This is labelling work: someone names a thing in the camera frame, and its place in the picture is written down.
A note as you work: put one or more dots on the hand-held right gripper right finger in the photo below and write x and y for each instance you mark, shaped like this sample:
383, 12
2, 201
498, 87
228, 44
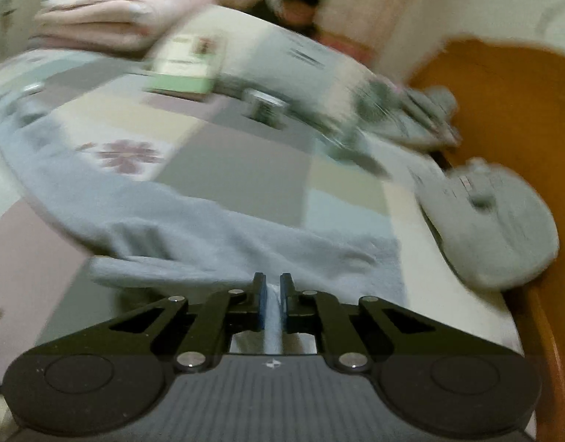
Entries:
284, 313

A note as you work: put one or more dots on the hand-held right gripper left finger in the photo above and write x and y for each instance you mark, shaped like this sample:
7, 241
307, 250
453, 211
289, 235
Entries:
262, 306

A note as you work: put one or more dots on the small white box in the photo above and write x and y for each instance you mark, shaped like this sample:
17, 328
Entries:
264, 103

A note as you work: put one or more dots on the grey plush cushion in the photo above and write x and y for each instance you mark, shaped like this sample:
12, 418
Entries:
494, 225

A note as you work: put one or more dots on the pale green pillow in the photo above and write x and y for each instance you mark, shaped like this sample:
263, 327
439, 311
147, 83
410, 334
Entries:
273, 50

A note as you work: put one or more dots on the green and white book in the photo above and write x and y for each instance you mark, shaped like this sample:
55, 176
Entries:
185, 55

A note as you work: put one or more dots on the orange wooden headboard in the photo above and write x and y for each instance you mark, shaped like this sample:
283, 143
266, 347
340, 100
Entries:
517, 115

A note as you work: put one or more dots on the pink folded quilt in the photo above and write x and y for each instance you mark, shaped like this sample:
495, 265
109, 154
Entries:
102, 18

